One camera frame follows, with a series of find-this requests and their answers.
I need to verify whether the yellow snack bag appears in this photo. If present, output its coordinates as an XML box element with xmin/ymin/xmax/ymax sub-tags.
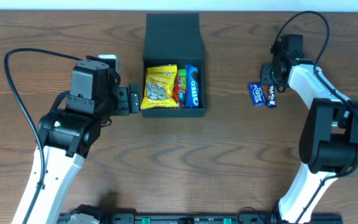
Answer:
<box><xmin>140</xmin><ymin>65</ymin><xmax>177</xmax><ymax>110</ymax></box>

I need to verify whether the red Hacks candy bag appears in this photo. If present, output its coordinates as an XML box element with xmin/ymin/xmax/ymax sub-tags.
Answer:
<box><xmin>173</xmin><ymin>72</ymin><xmax>182</xmax><ymax>108</ymax></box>

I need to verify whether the blue Eclipse mints box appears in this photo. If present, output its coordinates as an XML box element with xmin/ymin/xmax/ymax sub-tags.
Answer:
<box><xmin>249</xmin><ymin>82</ymin><xmax>266</xmax><ymax>106</ymax></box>

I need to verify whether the green Haribo worms bag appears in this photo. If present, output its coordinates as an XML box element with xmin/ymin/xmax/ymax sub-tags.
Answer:
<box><xmin>178</xmin><ymin>69</ymin><xmax>186</xmax><ymax>108</ymax></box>

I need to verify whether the purple Dairy Milk bar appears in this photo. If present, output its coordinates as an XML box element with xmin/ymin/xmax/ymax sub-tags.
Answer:
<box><xmin>266</xmin><ymin>85</ymin><xmax>277</xmax><ymax>109</ymax></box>

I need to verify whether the blue Oreo cookie pack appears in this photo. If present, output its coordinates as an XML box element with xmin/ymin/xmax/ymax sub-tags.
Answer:
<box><xmin>185</xmin><ymin>63</ymin><xmax>200</xmax><ymax>108</ymax></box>

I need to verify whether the dark green box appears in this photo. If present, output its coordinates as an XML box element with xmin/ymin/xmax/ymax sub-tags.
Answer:
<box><xmin>141</xmin><ymin>13</ymin><xmax>206</xmax><ymax>118</ymax></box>

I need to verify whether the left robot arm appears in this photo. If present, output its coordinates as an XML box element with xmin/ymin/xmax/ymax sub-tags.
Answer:
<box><xmin>13</xmin><ymin>55</ymin><xmax>140</xmax><ymax>223</ymax></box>

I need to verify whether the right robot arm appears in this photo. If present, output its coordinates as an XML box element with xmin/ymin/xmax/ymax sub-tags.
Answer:
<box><xmin>260</xmin><ymin>34</ymin><xmax>358</xmax><ymax>223</ymax></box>

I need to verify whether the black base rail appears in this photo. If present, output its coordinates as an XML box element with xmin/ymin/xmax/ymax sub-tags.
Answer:
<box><xmin>57</xmin><ymin>203</ymin><xmax>344</xmax><ymax>224</ymax></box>

